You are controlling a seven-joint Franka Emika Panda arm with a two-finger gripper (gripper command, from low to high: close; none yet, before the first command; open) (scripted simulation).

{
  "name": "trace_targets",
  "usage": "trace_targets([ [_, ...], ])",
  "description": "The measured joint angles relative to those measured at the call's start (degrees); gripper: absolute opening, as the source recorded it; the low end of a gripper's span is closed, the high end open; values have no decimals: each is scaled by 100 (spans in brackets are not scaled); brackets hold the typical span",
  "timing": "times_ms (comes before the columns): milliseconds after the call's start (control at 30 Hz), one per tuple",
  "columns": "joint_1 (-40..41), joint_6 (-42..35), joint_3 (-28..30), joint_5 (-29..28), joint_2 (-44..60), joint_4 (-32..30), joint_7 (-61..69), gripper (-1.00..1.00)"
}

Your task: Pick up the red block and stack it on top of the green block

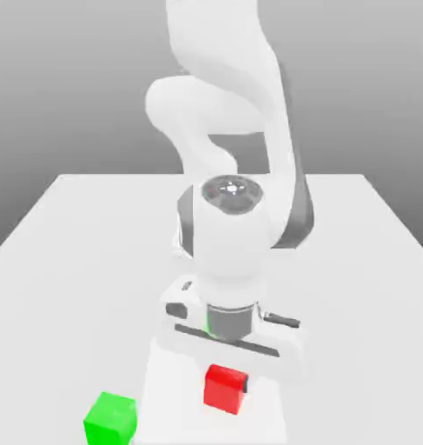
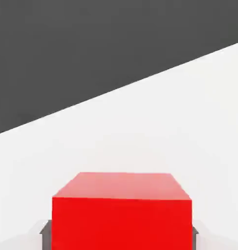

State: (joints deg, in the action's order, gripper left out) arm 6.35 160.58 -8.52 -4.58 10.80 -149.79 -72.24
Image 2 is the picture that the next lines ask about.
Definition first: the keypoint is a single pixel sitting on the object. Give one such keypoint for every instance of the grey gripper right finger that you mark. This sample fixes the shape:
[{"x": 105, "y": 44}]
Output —
[{"x": 195, "y": 239}]

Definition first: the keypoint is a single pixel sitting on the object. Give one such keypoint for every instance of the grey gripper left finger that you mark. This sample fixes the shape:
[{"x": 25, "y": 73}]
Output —
[{"x": 46, "y": 237}]

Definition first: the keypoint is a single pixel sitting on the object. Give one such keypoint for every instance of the small red cube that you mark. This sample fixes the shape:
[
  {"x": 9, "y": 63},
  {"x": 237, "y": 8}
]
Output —
[{"x": 121, "y": 220}]

